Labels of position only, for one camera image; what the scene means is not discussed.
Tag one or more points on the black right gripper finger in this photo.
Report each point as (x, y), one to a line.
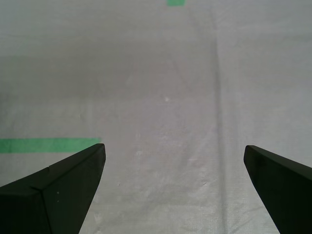
(287, 195)
(48, 202)

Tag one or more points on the long green tape strip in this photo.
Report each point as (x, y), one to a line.
(36, 145)

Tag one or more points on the clear plastic table cover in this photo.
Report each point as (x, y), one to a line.
(158, 85)

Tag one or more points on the small green tape piece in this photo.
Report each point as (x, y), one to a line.
(175, 2)

